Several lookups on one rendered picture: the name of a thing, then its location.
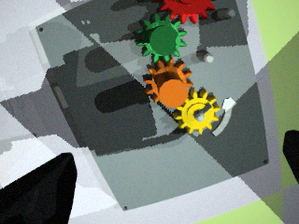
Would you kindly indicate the green gear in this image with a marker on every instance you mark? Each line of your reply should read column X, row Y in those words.
column 162, row 38

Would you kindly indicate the brown gear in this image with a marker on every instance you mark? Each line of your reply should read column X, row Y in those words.
column 169, row 83

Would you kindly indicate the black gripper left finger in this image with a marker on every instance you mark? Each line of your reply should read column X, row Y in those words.
column 43, row 196

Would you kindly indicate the red gear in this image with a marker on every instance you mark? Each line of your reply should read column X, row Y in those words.
column 185, row 8

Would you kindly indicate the white curved arrow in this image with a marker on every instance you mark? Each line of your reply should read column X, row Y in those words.
column 229, row 103

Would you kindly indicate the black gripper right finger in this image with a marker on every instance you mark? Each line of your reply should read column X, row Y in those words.
column 291, row 151

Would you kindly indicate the yellow gear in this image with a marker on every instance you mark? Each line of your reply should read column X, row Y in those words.
column 192, row 103

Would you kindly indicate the grey board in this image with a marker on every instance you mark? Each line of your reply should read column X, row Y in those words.
column 138, row 146

